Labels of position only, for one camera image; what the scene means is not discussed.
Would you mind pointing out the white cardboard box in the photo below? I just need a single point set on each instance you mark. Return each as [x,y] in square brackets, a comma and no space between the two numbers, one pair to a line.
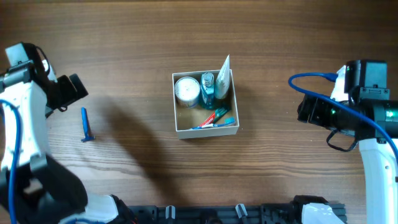
[194,121]

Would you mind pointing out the blue disposable razor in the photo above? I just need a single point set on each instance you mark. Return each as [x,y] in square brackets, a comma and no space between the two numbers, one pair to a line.
[86,126]

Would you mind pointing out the white wrist camera, left arm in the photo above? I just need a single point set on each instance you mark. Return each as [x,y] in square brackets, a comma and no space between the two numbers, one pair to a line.
[51,73]

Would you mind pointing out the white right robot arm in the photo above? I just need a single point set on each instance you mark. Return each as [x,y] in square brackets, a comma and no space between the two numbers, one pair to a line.
[360,106]

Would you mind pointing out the blue mouthwash bottle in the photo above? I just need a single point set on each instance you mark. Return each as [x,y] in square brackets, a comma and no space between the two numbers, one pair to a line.
[207,90]

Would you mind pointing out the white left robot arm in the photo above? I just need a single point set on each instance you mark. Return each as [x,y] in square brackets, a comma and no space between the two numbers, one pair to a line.
[35,188]

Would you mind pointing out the white cream tube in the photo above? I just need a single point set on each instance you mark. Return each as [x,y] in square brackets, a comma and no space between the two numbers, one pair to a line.
[223,80]

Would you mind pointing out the blue toothbrush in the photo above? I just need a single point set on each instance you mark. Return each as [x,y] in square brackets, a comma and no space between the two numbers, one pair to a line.
[227,122]

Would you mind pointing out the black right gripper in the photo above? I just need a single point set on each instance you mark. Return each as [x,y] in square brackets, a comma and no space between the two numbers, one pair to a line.
[304,109]

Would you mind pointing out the white wrist camera, right arm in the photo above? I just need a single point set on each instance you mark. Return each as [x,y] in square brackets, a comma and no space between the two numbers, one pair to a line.
[338,93]

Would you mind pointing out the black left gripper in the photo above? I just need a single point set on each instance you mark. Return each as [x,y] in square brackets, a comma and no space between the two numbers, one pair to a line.
[66,91]

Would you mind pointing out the white wrist camera, arm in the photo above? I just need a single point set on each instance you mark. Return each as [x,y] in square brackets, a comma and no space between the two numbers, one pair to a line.
[338,93]
[51,73]

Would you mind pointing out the green red toothpaste tube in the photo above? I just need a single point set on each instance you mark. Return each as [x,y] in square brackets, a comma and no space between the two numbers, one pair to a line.
[216,115]

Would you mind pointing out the cotton swab jar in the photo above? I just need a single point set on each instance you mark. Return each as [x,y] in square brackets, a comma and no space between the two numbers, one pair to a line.
[187,91]

